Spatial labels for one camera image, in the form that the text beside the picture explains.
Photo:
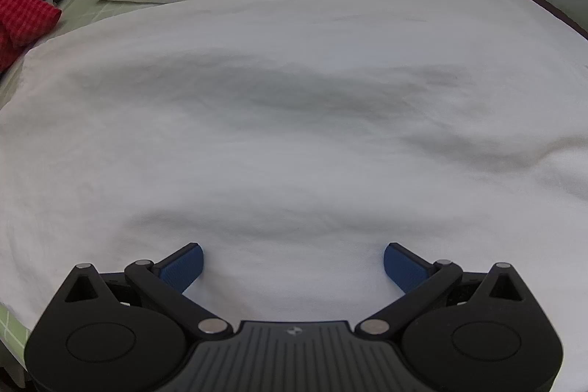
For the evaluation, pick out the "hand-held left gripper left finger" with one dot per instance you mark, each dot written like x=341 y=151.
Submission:
x=181 y=268

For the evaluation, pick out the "white shirt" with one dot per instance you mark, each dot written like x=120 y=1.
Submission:
x=294 y=121

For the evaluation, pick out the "red checkered cloth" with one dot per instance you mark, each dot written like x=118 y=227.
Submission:
x=23 y=13

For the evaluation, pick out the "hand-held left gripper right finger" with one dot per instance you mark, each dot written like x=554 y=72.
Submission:
x=404 y=268

